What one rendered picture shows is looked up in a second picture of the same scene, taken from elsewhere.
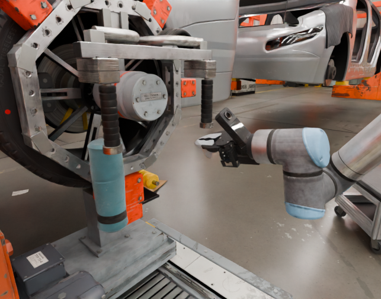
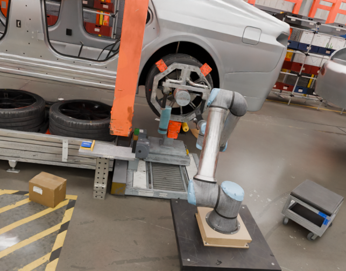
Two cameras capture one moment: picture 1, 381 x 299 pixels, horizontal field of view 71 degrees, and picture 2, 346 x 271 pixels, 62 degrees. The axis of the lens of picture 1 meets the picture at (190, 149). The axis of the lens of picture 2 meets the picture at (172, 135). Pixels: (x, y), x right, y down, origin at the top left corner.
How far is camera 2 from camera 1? 195 cm
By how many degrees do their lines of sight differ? 35
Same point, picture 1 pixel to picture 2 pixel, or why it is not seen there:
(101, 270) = (157, 149)
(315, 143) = (202, 126)
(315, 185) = (201, 138)
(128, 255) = (169, 151)
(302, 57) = not seen: outside the picture
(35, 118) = (153, 94)
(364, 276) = (259, 220)
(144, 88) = (181, 95)
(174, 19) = (223, 70)
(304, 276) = not seen: hidden behind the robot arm
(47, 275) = (141, 135)
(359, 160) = not seen: hidden behind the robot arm
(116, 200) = (163, 124)
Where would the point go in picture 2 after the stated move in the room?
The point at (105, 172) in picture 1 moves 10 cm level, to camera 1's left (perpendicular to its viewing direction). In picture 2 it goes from (163, 114) to (155, 111)
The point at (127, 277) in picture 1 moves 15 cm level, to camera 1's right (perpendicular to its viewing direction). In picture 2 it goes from (165, 158) to (175, 164)
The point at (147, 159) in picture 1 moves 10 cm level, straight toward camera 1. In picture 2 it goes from (185, 119) to (179, 121)
